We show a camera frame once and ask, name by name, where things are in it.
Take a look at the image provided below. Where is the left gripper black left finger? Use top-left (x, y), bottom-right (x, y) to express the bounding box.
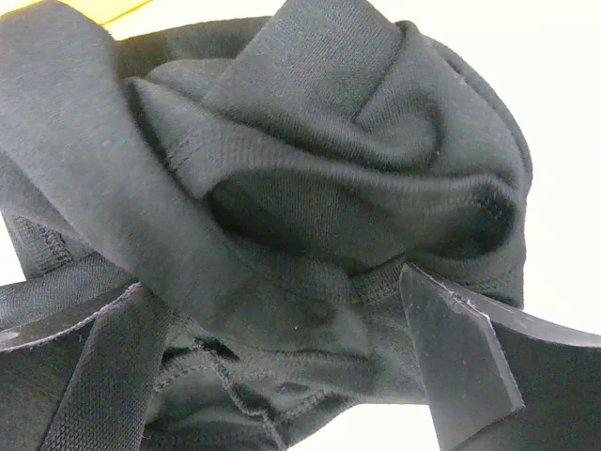
top-left (1, 284), bottom-right (141, 450)

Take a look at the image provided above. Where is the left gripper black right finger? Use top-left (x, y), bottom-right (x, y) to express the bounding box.
top-left (400, 265), bottom-right (600, 451)

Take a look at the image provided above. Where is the black tank top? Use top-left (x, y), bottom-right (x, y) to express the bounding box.
top-left (1, 1), bottom-right (532, 450)

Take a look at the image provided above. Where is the yellow plastic tray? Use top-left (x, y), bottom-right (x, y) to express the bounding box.
top-left (62, 0), bottom-right (149, 25)

